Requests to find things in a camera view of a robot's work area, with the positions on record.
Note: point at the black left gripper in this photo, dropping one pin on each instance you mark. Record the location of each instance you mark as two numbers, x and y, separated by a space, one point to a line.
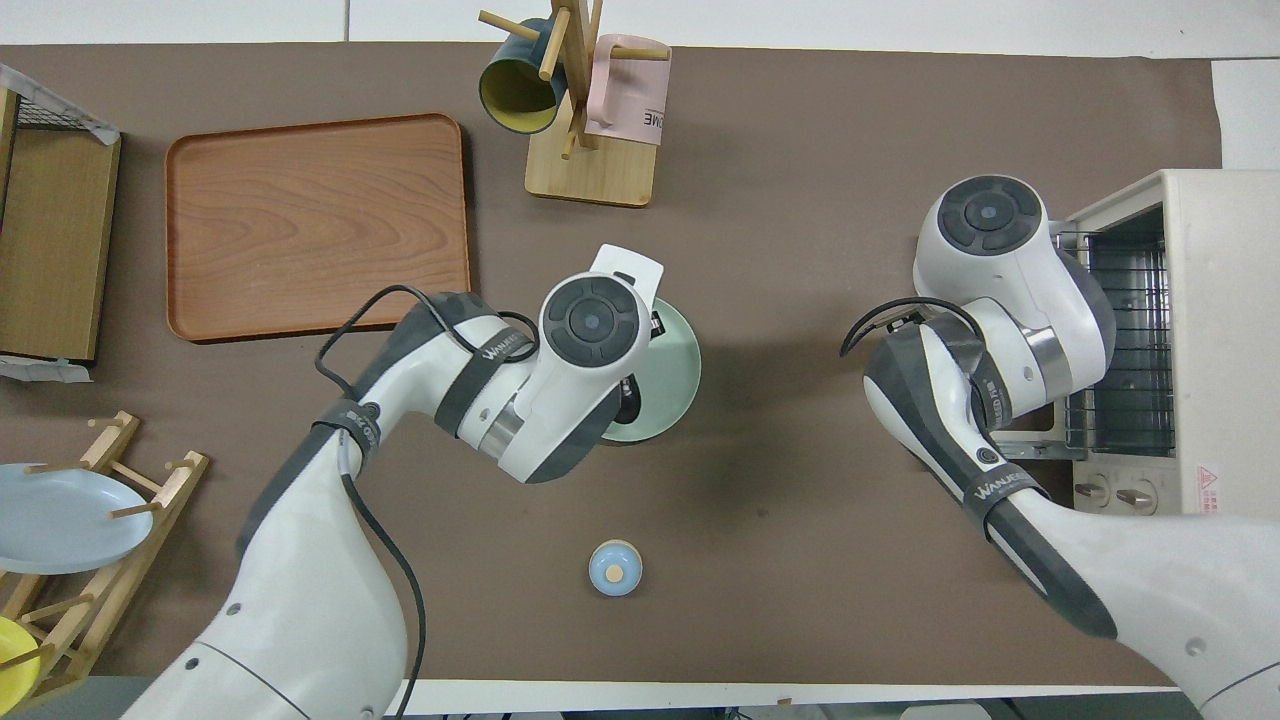
657 324

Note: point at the sage green plate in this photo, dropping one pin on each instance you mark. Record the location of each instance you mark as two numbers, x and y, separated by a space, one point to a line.
670 380

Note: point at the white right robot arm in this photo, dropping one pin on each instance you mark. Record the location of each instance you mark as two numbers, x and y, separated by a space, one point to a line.
1010 270

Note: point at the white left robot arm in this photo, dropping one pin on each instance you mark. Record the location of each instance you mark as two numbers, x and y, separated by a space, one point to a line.
300 620

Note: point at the silver oven knob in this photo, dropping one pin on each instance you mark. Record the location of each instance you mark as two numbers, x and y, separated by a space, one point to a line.
1092 490
1140 497

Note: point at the white toaster oven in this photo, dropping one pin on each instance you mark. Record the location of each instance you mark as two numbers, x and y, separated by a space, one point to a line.
1230 330

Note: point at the wooden mug tree stand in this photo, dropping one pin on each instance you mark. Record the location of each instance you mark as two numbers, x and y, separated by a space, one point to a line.
600 175

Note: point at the pink mug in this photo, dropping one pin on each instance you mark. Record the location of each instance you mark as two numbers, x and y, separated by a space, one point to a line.
625 100

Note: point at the brown table mat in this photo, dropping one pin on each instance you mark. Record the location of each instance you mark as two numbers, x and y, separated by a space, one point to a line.
800 150

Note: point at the dark blue mug yellow inside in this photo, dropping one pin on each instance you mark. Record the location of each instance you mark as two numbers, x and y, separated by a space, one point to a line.
515 90

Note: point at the brown wooden tray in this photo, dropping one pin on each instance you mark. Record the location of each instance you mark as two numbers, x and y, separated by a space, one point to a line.
320 230

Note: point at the wooden plate rack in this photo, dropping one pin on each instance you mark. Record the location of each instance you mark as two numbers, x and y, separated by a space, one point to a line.
100 590

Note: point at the light blue plate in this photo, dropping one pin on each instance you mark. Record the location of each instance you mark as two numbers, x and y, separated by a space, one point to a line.
60 520

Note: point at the white plastic wrap piece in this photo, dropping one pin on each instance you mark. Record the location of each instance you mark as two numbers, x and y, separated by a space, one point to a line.
40 370

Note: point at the wooden shelf unit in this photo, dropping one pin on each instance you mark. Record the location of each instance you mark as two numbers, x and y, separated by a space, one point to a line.
60 240

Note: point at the yellow plate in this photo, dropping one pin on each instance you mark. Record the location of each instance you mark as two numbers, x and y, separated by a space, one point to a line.
15 665

